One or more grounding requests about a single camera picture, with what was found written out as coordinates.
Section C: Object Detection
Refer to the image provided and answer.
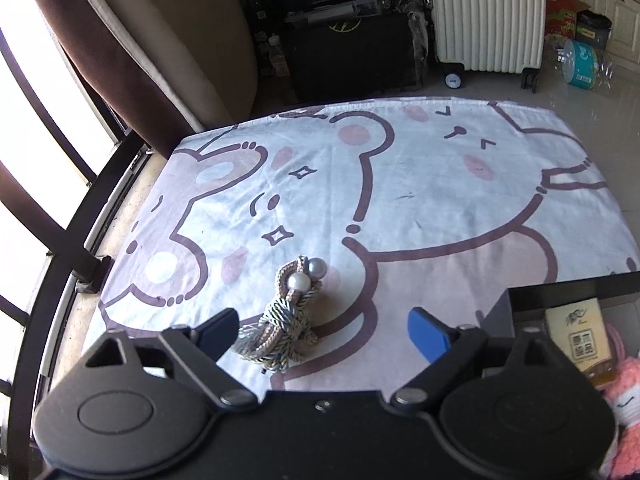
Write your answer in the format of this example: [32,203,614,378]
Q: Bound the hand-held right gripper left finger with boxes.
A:
[81,308,258,407]

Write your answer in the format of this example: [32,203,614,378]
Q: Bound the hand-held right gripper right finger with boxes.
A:
[390,306,568,407]

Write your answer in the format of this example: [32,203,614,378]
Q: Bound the braided rope tieback with pearls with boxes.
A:
[235,255,329,374]

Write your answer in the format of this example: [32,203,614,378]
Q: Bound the black shallow cardboard box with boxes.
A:
[482,269,640,397]

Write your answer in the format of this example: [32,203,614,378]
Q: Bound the black window railing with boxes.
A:
[0,25,152,480]

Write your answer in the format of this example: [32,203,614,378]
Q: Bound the cartoon bear printed blanket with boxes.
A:
[82,97,640,396]

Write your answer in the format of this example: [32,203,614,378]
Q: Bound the beige tissue packet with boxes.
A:
[544,297,617,387]

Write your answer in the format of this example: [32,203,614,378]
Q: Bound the pink knitted plush toy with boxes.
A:
[597,322,640,480]

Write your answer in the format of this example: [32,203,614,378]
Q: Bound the small plastic bottle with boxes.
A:
[267,35,291,79]

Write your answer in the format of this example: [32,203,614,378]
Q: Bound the black trunk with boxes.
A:
[280,10,429,104]

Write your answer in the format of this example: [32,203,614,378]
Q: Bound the beige curtain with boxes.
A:
[75,0,261,129]

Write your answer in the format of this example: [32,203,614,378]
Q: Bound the brown curtain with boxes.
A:
[22,0,204,162]

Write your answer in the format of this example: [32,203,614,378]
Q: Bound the white ribbed suitcase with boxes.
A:
[422,0,547,94]

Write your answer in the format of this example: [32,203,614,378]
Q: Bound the red cardboard box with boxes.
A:
[544,0,594,44]

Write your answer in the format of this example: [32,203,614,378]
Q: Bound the black trash bin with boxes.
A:
[575,10,614,51]

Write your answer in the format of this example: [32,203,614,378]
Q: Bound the cream kitchen cabinets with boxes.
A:
[547,0,640,67]

